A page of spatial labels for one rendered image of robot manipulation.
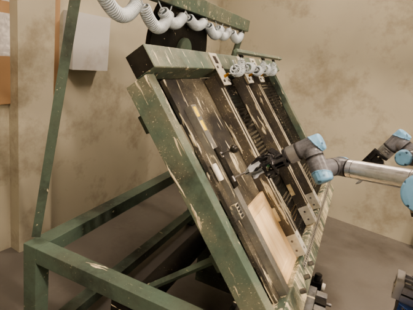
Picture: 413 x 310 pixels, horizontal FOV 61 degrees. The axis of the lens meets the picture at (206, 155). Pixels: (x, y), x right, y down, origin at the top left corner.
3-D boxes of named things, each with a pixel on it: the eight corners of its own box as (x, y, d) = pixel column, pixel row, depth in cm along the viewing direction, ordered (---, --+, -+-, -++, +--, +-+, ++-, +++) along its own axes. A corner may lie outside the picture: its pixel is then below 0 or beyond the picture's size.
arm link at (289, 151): (292, 140, 147) (302, 155, 150) (283, 144, 149) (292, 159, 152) (292, 149, 141) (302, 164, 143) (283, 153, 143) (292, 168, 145)
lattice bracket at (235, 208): (236, 221, 155) (242, 219, 153) (229, 206, 155) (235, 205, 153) (239, 218, 158) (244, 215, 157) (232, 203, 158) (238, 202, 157)
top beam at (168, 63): (136, 80, 135) (155, 66, 131) (124, 56, 135) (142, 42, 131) (270, 75, 333) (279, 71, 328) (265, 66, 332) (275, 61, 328)
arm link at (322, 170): (343, 176, 140) (332, 151, 143) (327, 179, 133) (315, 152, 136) (327, 183, 146) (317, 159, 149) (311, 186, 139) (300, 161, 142)
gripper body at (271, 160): (257, 166, 147) (283, 155, 142) (259, 156, 154) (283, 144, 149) (266, 180, 149) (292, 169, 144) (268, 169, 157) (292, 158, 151)
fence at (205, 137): (279, 296, 158) (287, 294, 157) (184, 109, 158) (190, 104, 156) (281, 290, 163) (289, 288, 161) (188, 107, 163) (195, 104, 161)
